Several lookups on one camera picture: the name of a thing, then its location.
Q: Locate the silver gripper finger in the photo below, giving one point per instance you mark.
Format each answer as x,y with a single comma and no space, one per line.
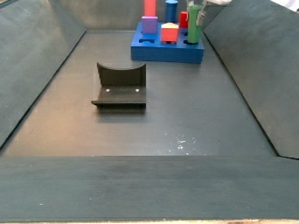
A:
202,13
189,5

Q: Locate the green hexagon block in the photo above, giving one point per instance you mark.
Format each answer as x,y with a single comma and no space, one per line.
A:
194,29

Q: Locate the blue shape sorter board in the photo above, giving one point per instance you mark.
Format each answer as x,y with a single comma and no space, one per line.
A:
147,48

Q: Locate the red rounded block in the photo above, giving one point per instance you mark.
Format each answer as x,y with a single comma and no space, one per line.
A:
183,19

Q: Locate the blue cylinder block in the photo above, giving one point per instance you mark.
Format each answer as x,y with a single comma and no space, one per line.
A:
170,10

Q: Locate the short red white-topped block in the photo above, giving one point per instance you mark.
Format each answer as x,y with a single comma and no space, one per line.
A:
170,32

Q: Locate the tall red rectangular block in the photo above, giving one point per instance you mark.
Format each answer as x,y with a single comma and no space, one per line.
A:
150,8

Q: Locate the purple block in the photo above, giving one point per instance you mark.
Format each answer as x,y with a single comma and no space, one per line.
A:
150,24

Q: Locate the black curved holder stand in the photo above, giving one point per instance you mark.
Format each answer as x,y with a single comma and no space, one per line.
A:
122,86

